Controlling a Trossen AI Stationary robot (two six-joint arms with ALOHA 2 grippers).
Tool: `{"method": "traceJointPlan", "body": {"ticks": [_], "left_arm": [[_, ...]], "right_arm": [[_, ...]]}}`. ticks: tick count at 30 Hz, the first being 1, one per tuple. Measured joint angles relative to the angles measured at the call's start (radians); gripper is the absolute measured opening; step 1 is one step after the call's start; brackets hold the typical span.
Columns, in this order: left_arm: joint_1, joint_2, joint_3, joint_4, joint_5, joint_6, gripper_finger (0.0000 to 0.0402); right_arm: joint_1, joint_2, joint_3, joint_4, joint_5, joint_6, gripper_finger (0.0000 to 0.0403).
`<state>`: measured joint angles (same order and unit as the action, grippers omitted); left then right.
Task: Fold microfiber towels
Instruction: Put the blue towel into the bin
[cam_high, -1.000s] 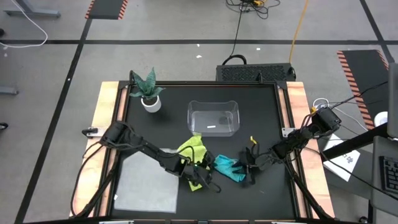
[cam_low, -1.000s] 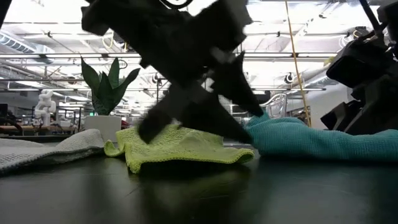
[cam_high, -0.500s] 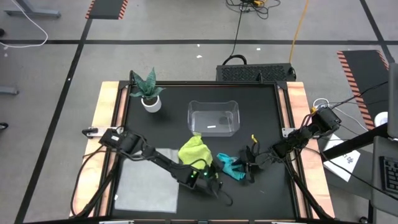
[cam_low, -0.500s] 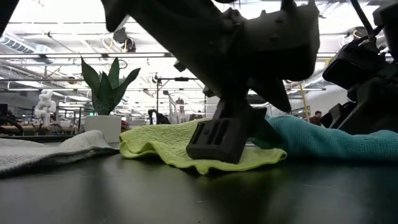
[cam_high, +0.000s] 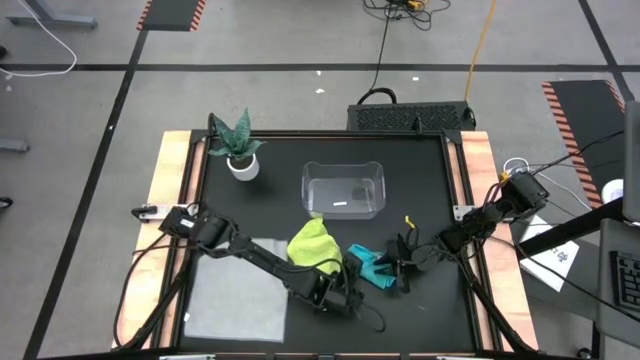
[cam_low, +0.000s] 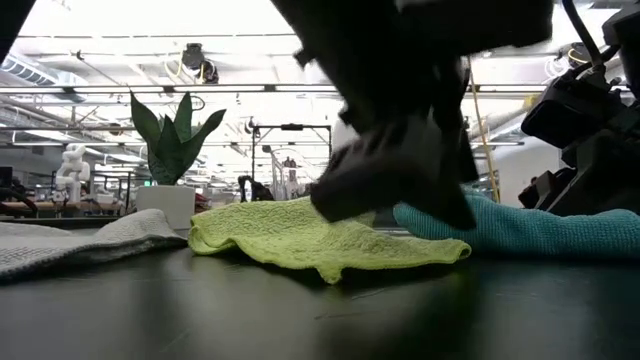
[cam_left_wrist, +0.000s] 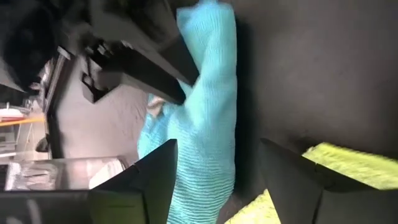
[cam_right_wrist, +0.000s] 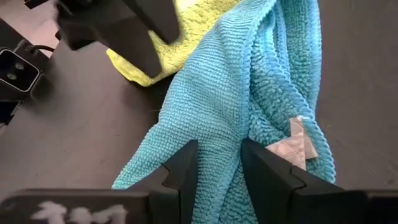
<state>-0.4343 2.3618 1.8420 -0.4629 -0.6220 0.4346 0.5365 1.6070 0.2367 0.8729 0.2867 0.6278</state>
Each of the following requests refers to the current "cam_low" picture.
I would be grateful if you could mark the green snake plant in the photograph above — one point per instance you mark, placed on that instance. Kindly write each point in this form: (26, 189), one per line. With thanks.
(170, 150)

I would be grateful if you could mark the white robot figure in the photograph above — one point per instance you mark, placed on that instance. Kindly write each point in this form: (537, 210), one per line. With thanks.
(72, 172)

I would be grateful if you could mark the white plant pot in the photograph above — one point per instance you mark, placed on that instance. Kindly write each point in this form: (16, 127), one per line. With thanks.
(165, 202)

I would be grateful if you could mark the black station frame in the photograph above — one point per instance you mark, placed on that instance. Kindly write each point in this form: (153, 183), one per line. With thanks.
(292, 127)

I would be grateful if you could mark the person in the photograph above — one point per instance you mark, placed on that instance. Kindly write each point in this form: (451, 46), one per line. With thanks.
(290, 175)

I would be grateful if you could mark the long ceiling light bar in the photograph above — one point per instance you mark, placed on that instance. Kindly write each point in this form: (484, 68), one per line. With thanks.
(220, 89)

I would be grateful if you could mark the yellow-green microfiber towel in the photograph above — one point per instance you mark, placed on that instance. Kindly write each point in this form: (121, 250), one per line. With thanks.
(280, 235)

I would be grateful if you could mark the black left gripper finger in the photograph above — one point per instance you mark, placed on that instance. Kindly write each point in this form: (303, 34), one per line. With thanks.
(455, 110)
(380, 180)

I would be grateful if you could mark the grey microfiber towel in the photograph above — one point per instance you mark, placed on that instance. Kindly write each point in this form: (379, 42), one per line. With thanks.
(75, 245)

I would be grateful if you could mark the wooden workbench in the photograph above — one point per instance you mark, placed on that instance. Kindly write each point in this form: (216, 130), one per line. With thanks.
(50, 206)

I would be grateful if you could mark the teal microfiber towel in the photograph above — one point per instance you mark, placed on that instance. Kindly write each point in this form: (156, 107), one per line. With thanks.
(525, 232)

